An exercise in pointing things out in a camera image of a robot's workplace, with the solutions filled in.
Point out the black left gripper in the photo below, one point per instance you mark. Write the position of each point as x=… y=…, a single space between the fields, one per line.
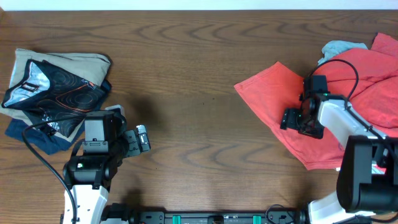
x=135 y=147

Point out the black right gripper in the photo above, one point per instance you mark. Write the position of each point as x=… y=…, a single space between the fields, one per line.
x=288 y=120

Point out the red t-shirt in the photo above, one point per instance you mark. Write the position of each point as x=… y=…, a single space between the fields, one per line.
x=367 y=77

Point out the light blue t-shirt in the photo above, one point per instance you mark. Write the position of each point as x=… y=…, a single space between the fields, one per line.
x=336 y=47

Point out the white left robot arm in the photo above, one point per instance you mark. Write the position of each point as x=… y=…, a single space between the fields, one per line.
x=88 y=177

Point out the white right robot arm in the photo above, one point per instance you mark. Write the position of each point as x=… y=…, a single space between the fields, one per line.
x=367 y=180

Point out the folded navy blue shirt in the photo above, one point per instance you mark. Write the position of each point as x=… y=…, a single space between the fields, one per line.
x=49 y=143

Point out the folded beige shirt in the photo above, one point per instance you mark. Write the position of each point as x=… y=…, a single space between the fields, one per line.
x=91 y=67

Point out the folded black patterned shirt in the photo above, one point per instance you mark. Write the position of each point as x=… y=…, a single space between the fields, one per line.
x=47 y=92

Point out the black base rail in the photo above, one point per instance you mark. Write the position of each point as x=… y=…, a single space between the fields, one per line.
x=276 y=214

